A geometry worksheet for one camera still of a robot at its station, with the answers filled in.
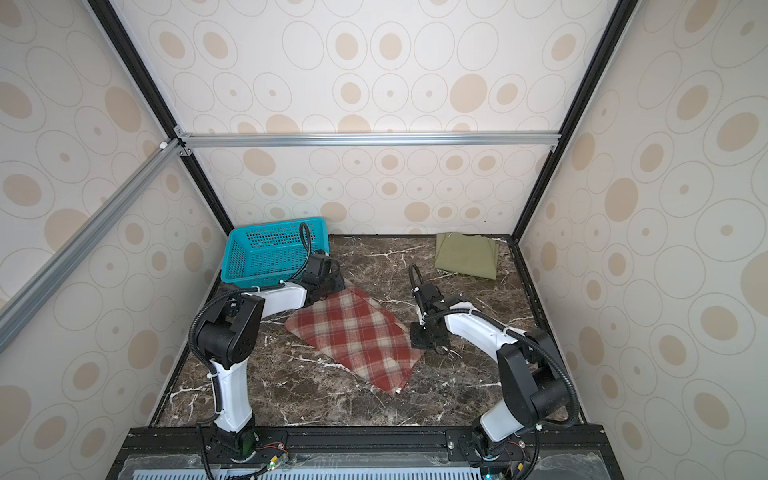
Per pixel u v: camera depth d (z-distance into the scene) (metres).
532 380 0.44
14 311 0.51
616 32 0.71
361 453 0.73
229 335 0.53
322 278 0.83
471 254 1.13
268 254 1.13
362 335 0.92
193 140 0.90
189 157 0.95
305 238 1.06
